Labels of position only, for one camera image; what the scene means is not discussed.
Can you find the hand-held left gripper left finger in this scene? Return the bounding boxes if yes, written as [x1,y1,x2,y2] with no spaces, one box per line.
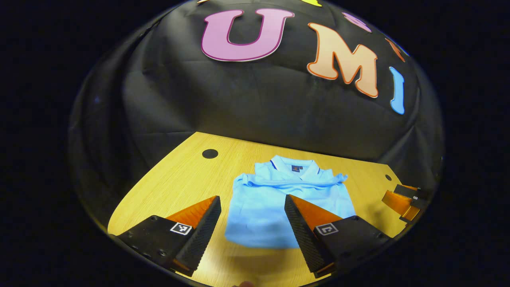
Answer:
[115,195,222,278]

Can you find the light blue T-shirt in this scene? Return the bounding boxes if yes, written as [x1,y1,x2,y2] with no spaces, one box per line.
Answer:
[224,155,357,250]

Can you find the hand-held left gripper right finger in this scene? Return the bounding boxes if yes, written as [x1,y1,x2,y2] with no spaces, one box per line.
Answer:
[283,194,393,279]

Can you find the black backdrop cloth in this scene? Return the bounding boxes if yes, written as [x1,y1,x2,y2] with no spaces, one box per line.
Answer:
[68,0,445,236]

